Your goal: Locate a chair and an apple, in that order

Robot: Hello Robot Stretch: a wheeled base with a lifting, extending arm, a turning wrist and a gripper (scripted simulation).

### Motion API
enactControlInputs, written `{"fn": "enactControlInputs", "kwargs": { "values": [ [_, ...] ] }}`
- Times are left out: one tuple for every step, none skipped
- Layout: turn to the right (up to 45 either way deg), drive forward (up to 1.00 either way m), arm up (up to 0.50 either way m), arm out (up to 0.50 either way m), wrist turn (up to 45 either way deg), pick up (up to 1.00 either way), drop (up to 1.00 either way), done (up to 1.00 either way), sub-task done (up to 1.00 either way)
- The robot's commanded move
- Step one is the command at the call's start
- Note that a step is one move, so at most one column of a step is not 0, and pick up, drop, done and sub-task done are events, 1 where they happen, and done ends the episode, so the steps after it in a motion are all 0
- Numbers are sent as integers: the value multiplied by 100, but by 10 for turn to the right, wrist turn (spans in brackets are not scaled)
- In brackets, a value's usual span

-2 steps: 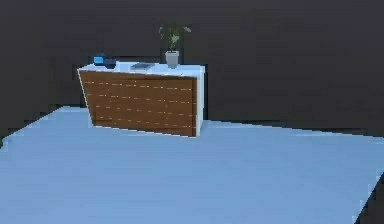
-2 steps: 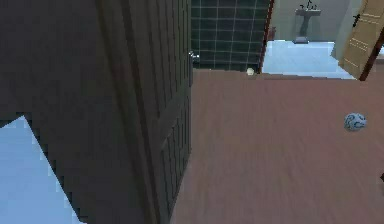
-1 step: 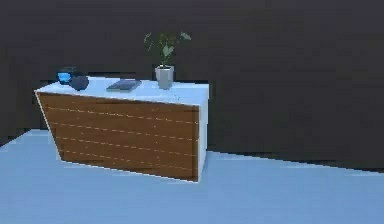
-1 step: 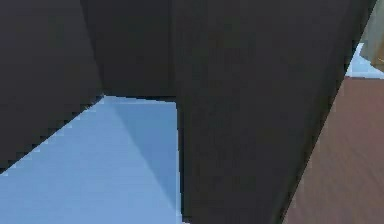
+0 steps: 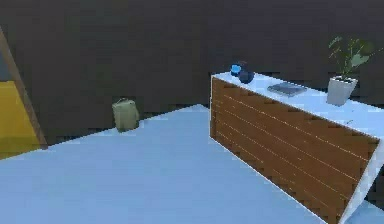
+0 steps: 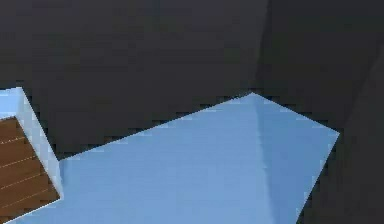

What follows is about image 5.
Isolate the dark blue round vase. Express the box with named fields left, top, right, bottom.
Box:
left=238, top=61, right=256, bottom=85

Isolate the olive green bin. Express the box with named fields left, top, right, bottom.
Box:
left=111, top=97, right=141, bottom=133

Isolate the brown wooden white-topped counter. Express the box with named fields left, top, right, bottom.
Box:
left=209, top=71, right=384, bottom=224

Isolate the dark grey flat book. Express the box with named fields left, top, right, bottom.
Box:
left=266, top=82, right=308, bottom=98

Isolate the green plant in white pot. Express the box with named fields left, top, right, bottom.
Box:
left=326, top=35, right=384, bottom=107

